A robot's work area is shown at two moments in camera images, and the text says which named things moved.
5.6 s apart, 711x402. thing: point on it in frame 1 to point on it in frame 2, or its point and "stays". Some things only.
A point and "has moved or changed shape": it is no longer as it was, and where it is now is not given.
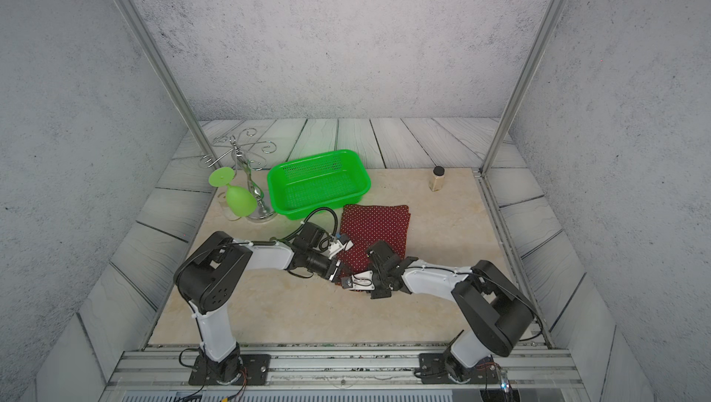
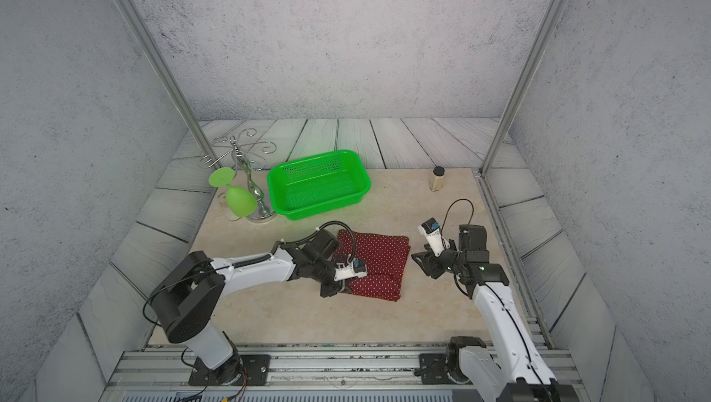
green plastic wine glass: x=239 y=201 stays
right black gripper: x=380 y=294 to x=429 y=263
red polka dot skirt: x=367 y=224 has moved or changed shape
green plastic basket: x=327 y=179 stays
